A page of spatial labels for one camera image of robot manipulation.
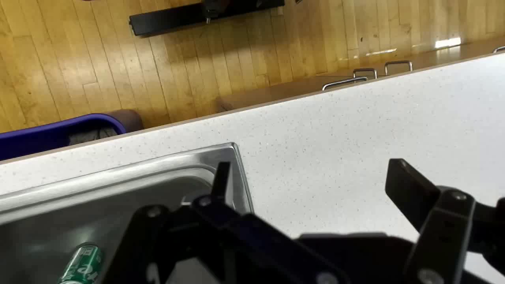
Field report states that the stainless steel double sink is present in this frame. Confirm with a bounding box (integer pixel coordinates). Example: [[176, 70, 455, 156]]
[[0, 140, 255, 284]]

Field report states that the blue plastic bin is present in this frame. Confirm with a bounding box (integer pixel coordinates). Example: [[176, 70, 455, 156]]
[[0, 111, 129, 162]]

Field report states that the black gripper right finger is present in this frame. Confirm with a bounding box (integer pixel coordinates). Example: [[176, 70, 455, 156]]
[[384, 157, 505, 284]]

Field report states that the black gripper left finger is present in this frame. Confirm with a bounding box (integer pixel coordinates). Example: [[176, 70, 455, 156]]
[[104, 160, 351, 284]]

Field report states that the green bottle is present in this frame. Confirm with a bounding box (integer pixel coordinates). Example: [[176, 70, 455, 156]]
[[59, 241, 105, 284]]

